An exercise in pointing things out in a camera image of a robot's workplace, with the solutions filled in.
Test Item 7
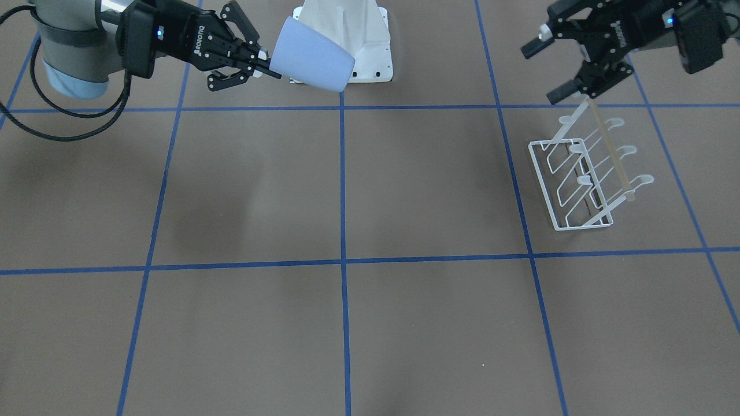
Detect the light blue plastic cup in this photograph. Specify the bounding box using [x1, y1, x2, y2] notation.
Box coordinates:
[269, 16, 355, 93]

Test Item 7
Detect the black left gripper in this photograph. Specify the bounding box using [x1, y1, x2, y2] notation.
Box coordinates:
[520, 1, 683, 105]

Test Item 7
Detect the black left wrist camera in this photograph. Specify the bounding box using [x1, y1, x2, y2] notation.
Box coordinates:
[673, 1, 730, 74]

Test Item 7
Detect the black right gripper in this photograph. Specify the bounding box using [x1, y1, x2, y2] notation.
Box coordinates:
[153, 1, 281, 92]

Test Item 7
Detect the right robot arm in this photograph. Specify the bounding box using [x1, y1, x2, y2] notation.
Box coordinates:
[29, 1, 281, 99]

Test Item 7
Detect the white wire cup holder rack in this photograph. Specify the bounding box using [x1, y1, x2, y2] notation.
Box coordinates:
[527, 98, 654, 232]

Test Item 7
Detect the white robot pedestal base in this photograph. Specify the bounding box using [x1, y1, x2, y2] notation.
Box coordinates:
[293, 1, 394, 83]

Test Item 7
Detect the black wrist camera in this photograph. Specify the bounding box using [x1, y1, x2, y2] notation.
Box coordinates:
[673, 1, 730, 74]
[116, 1, 158, 79]

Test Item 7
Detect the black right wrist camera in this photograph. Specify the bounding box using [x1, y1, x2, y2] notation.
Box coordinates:
[116, 1, 158, 79]

